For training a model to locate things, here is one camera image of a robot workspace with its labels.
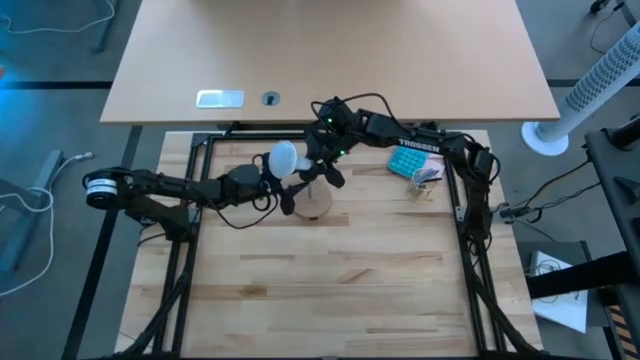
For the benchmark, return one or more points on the pale pink notepad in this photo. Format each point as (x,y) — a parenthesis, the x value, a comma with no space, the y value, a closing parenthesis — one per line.
(437,162)

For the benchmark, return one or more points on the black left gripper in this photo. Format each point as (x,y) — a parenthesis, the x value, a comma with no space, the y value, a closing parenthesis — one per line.
(250,191)

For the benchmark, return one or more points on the black pen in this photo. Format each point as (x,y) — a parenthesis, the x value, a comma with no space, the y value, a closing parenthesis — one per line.
(434,179)

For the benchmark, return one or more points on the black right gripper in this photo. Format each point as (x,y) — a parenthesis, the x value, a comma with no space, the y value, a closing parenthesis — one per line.
(330,145)

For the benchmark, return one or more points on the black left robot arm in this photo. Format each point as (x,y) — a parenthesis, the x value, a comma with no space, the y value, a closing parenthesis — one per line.
(150,187)

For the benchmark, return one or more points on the beige wooden desk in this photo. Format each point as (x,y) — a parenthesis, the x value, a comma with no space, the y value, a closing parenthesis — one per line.
(350,50)

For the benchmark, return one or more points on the white paper sheet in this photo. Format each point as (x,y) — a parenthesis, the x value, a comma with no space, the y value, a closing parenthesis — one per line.
(565,310)

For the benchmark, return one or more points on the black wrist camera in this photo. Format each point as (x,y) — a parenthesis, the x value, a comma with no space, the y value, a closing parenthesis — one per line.
(335,112)
(245,174)

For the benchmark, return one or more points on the grey desk leg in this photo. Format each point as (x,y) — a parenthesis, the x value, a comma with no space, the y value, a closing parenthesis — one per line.
(45,175)

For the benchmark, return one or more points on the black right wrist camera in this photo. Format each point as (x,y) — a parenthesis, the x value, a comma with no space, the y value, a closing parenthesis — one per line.
(335,112)

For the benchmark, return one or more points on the white reflector lightbulb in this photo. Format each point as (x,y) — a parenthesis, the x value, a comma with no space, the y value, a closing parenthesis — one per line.
(282,159)

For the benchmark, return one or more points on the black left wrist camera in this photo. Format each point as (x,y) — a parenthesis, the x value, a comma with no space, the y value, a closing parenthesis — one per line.
(245,174)

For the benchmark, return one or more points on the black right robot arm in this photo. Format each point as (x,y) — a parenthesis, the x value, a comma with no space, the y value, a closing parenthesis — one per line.
(425,140)

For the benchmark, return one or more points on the black aluminium table frame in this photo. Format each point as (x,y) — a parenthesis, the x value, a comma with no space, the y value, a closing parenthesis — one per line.
(250,135)

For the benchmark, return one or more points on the white tower fan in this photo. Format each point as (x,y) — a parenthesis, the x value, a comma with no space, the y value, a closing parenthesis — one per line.
(595,82)

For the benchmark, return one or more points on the teal calculator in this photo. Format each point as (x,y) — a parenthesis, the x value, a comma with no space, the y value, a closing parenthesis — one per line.
(406,162)

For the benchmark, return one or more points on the black beam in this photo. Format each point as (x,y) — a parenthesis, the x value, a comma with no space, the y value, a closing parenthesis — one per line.
(575,280)

